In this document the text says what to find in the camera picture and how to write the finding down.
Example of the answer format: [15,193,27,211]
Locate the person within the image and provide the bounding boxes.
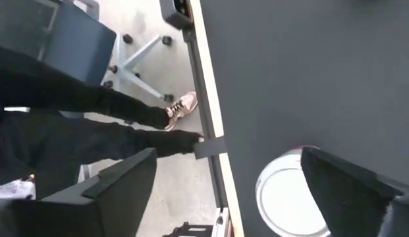
[0,44,205,200]

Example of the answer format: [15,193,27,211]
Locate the black camera box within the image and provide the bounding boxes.
[159,0,194,31]

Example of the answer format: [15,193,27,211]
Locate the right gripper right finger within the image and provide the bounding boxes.
[300,146,409,237]

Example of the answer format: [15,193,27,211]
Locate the silver can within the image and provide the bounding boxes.
[255,145,333,237]

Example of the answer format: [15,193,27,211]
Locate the person's shoe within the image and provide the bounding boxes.
[163,91,199,132]

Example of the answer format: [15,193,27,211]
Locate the blue office chair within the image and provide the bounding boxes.
[0,0,175,120]

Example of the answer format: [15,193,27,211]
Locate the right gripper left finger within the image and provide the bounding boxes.
[0,147,158,237]

